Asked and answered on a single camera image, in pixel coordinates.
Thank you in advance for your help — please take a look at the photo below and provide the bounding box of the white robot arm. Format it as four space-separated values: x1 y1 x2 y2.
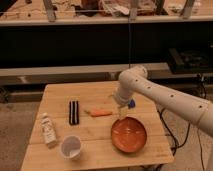
114 65 213 138

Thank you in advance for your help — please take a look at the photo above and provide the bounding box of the blue sponge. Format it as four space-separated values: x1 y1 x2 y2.
128 99 136 109

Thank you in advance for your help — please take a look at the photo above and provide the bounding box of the orange plate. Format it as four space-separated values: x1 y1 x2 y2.
111 117 147 153

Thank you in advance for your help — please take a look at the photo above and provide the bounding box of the wooden table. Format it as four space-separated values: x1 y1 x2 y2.
21 81 174 171

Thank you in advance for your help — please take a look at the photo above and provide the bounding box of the white tube bottle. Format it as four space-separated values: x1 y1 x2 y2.
41 113 57 148

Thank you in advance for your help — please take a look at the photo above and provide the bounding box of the long metal shelf rail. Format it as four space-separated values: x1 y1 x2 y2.
0 62 171 87

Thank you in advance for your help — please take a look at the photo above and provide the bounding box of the black floor cable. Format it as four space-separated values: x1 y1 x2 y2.
159 108 191 151

